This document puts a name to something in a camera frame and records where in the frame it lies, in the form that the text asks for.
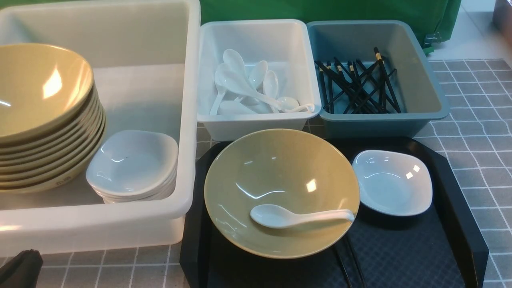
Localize yellow-green noodle bowl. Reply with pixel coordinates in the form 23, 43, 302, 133
204, 129, 360, 259

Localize white ceramic soup spoon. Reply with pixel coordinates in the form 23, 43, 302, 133
249, 204, 355, 228

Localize black chopstick pair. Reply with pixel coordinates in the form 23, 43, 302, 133
332, 234, 368, 288

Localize white square sauce dish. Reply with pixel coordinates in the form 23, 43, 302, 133
352, 150, 433, 217

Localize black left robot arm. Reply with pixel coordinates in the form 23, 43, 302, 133
0, 249, 44, 288

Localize white spoons in bin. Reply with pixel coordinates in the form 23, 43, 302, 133
210, 49, 315, 115

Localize small white plastic bin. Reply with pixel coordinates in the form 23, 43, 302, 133
197, 19, 320, 142

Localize black chopsticks in bin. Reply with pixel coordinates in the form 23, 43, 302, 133
314, 47, 403, 114

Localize stack of white sauce dishes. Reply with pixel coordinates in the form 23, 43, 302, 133
86, 130, 179, 204

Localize large white plastic tub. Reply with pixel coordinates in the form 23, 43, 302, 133
1, 0, 200, 257

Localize stack of yellow-green bowls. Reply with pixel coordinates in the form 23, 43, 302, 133
0, 43, 107, 194

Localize green cloth backdrop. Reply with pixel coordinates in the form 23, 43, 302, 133
0, 0, 462, 55

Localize black plastic serving tray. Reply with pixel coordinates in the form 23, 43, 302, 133
179, 137, 489, 288

